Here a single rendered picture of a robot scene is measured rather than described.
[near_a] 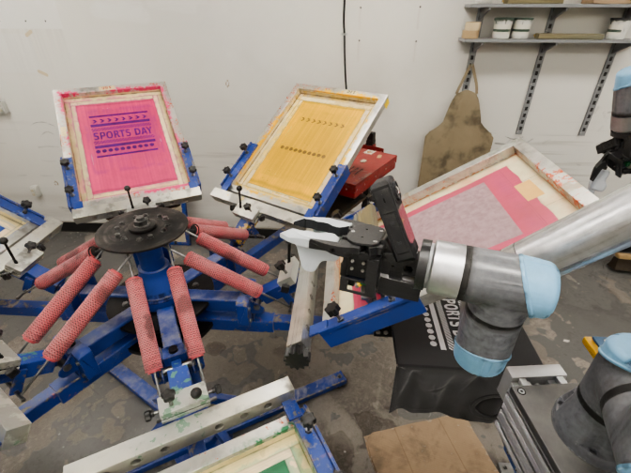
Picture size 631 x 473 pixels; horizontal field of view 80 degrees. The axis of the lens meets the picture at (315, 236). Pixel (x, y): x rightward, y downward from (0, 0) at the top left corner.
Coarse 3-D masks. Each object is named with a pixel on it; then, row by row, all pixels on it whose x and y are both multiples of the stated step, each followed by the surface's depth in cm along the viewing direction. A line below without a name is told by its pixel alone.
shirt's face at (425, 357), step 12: (396, 324) 139; (408, 324) 139; (420, 324) 139; (396, 336) 134; (408, 336) 134; (420, 336) 134; (396, 348) 129; (408, 348) 129; (420, 348) 129; (516, 348) 129; (528, 348) 129; (396, 360) 125; (408, 360) 125; (420, 360) 125; (432, 360) 125; (444, 360) 125; (516, 360) 125; (528, 360) 125; (540, 360) 125
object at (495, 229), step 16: (496, 208) 115; (512, 208) 111; (528, 208) 107; (544, 208) 104; (464, 224) 118; (480, 224) 113; (496, 224) 109; (512, 224) 106; (528, 224) 102; (544, 224) 99; (448, 240) 116; (464, 240) 112; (480, 240) 108; (496, 240) 104; (512, 240) 101; (352, 288) 124
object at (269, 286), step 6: (270, 282) 140; (276, 282) 137; (264, 288) 139; (270, 288) 137; (276, 288) 135; (294, 288) 135; (270, 294) 137; (276, 294) 137; (264, 300) 139; (270, 300) 138
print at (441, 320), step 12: (444, 300) 150; (456, 300) 150; (432, 312) 145; (444, 312) 145; (456, 312) 145; (432, 324) 139; (444, 324) 139; (456, 324) 139; (432, 336) 134; (444, 336) 134; (432, 348) 129; (444, 348) 129
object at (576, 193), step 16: (512, 144) 132; (528, 144) 126; (480, 160) 135; (496, 160) 134; (528, 160) 121; (544, 160) 114; (448, 176) 138; (464, 176) 138; (544, 176) 112; (560, 176) 105; (416, 192) 143; (432, 192) 142; (560, 192) 105; (576, 192) 97; (336, 272) 133; (336, 288) 126
